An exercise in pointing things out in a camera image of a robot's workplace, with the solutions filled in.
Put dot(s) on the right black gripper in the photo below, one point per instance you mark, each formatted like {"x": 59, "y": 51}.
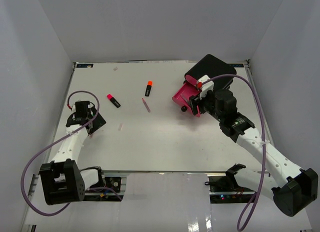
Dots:
{"x": 194, "y": 101}

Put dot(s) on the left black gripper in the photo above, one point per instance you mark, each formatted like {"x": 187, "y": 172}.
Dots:
{"x": 98, "y": 122}

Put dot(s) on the black pink drawer organizer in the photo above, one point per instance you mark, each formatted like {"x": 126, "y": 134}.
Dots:
{"x": 208, "y": 65}

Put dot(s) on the purple red-tip pen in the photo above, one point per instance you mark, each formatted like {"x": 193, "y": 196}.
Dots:
{"x": 146, "y": 105}

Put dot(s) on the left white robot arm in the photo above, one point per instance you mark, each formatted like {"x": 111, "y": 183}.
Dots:
{"x": 62, "y": 180}

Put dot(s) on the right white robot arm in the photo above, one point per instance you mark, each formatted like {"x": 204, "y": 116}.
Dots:
{"x": 290, "y": 187}

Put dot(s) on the pink cap black highlighter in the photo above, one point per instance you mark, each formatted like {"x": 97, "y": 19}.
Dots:
{"x": 113, "y": 101}

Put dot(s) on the orange cap black highlighter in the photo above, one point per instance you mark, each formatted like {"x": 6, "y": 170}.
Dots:
{"x": 148, "y": 88}

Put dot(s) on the right dark table label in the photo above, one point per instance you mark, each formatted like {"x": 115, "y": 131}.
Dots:
{"x": 237, "y": 65}

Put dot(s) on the dark blue table label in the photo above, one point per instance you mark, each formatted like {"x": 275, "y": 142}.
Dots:
{"x": 84, "y": 65}

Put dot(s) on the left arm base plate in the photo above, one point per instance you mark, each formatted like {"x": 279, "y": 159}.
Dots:
{"x": 107, "y": 182}

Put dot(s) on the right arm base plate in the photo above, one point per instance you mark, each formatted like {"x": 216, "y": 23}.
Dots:
{"x": 222, "y": 183}

